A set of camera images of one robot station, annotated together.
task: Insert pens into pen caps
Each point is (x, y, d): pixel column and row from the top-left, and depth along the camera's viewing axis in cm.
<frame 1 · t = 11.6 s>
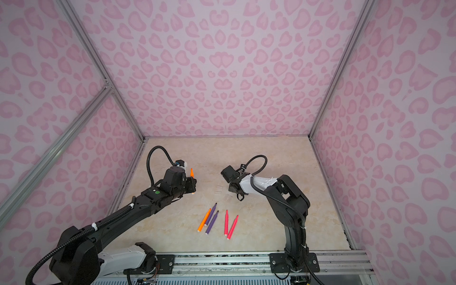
left hand: (197, 179, 84), fingers closed
right hand: (238, 187, 98), fingers open
orange pen: (204, 220, 87), on the table
purple pen upper: (211, 214, 89), on the table
purple pen lower: (212, 222, 86), on the table
pink pen left: (226, 223, 85), on the table
pink pen right: (232, 228, 84), on the table
clear pen cap: (219, 187, 99), on the table
clear pen cap 2: (218, 192, 95), point 2 cm above the table

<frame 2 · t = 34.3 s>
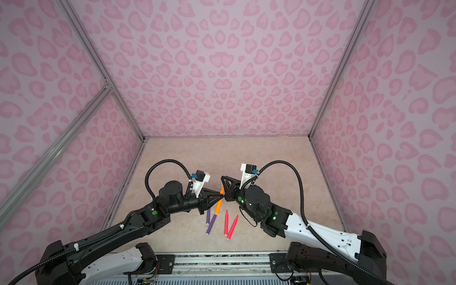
left hand: (222, 196, 68), fingers closed
right hand: (220, 180, 68), fingers closed
orange pen: (218, 208, 70), point 20 cm above the table
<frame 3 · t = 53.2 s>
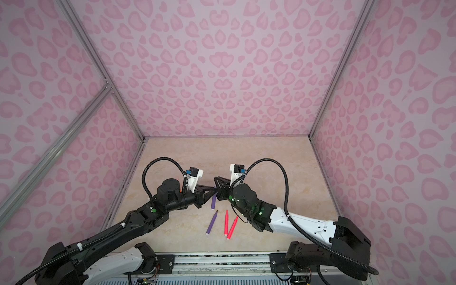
left hand: (216, 190, 72), fingers closed
right hand: (213, 180, 72), fingers closed
purple pen upper: (213, 201, 75), point 18 cm above the table
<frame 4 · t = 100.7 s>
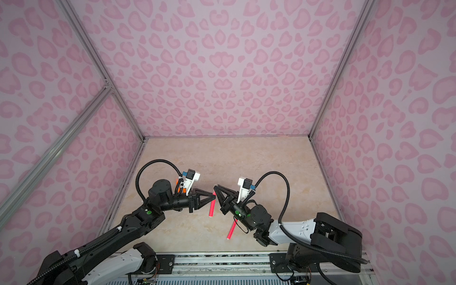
left hand: (213, 197, 68), fingers closed
right hand: (213, 191, 67), fingers closed
pink pen left: (211, 212, 70), point 19 cm above the table
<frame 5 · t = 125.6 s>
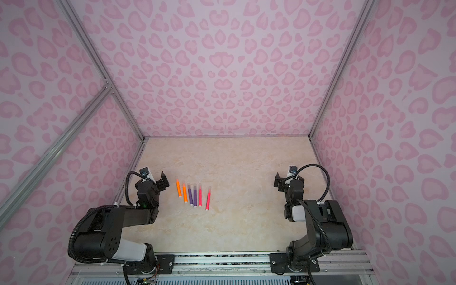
left hand: (154, 173, 90), fingers open
right hand: (287, 173, 92), fingers open
pink pen right: (208, 199, 94), on the table
